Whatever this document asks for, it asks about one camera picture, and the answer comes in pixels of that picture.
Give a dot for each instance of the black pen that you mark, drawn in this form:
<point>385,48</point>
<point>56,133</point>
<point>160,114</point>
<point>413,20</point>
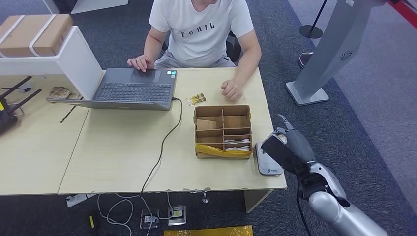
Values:
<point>68,114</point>

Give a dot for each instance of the white power strip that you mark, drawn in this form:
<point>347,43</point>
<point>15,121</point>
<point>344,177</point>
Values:
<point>76,199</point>

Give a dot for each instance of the white furniture panel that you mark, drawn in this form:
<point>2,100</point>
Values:
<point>97,5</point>

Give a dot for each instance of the black device yellow label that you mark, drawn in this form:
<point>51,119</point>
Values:
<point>92,221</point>

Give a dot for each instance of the yellow black printed card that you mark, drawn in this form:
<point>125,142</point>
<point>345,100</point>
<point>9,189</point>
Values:
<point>196,99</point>

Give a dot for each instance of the black chair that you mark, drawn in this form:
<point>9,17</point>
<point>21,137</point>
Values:
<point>234,49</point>

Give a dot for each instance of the person's left hand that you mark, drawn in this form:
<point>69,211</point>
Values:
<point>233,89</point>

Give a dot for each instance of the person's left forearm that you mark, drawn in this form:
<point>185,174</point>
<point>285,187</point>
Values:
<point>249,63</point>

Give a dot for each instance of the cardboard divider box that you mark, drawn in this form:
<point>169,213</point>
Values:
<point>234,122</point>

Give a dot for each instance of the white power plug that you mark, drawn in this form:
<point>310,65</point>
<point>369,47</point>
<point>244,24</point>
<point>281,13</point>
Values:
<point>149,219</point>

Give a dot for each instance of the person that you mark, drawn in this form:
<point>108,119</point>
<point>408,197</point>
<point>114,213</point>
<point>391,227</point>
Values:
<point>198,42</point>

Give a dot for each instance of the grey laptop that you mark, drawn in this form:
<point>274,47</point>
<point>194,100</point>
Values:
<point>133,91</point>

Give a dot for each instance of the red strip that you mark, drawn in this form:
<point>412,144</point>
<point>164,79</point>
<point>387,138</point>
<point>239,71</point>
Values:
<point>407,14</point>

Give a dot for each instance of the white desk shelf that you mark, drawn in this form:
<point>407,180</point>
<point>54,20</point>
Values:
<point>75,62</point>

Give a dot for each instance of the grey kiosk stand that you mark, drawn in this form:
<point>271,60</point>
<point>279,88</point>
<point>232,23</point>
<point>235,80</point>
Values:
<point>335,42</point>

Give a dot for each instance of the round metal table foot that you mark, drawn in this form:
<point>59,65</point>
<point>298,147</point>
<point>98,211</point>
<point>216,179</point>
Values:
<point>205,198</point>

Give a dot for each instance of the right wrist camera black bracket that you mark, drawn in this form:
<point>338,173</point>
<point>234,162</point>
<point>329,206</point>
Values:
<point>277,153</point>

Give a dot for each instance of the person's right forearm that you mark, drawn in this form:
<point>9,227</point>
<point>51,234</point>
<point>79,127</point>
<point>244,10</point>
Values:
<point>151,47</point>

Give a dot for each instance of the desk leg panel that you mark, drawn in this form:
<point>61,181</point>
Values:
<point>254,200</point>

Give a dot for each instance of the person's right hand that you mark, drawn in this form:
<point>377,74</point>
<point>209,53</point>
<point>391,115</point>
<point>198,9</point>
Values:
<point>141,62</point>

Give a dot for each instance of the brown cardboard piece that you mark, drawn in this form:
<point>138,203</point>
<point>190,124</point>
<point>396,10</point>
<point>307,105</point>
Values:
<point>206,125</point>

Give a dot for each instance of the black stanchion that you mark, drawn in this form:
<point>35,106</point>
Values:
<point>311,31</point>

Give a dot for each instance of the yellow plastic bag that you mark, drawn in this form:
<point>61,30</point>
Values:
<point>208,232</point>

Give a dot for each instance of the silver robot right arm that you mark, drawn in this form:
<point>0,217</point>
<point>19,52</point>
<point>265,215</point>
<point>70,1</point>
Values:
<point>338,215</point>

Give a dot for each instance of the metal floor socket box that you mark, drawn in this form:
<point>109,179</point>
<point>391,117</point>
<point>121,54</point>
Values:
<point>180,222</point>
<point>143,225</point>

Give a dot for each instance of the grey card reader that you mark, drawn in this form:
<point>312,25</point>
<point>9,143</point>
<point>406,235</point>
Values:
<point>267,166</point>

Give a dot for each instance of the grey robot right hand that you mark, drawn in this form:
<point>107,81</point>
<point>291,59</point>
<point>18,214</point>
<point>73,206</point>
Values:
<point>301,145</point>

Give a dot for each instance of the dark shoe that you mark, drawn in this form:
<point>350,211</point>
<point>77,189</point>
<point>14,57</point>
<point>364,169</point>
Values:
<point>305,59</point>

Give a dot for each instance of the white plug yellow label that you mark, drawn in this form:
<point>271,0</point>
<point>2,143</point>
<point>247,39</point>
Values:
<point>176,214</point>

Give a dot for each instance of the black router with antennas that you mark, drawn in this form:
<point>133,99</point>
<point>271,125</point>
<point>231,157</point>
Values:
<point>5,120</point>

